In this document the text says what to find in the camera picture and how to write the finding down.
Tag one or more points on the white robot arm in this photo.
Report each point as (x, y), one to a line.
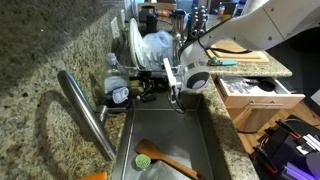
(253, 26)

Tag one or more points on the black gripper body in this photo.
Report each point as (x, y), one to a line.
(156, 82)

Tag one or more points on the open wooden drawer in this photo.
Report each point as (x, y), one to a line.
(263, 100)

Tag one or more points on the black drink bottle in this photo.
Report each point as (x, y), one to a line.
(151, 21)

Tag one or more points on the stainless steel sink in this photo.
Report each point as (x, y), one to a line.
(173, 133)

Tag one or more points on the orange item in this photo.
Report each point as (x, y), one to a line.
(95, 176)

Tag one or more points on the grey dish rack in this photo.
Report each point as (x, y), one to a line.
(128, 69)

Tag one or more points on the glass blender jar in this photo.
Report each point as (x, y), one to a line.
(178, 20)

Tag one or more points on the clear plastic container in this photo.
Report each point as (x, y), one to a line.
(156, 46)

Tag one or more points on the closed wooden cabinet drawer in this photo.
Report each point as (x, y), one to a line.
(253, 116)

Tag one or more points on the bundle of wrapped cutlery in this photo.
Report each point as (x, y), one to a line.
(238, 85)

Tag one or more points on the large white plate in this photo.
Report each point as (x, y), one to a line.
(132, 43)

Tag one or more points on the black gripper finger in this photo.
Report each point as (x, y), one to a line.
(148, 96)
(139, 79)

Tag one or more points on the wooden cutting board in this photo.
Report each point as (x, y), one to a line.
(240, 55)

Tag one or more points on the wooden spatula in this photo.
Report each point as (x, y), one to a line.
(156, 153)

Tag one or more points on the clear dishwashing liquid bottle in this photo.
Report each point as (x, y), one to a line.
(115, 88)

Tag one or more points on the black robot cart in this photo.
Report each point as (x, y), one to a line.
(293, 150)

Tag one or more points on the stainless steel faucet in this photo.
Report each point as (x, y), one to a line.
(85, 115)

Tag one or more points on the small white plate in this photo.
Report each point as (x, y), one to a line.
(140, 51)

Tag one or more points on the white wrist mounting plate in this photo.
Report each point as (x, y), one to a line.
(170, 78)

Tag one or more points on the white wall outlet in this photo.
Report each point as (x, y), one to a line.
(114, 27)

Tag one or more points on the green round scrubber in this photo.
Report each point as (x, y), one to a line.
(142, 161)

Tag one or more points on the black knife block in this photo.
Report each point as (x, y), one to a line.
(196, 23)

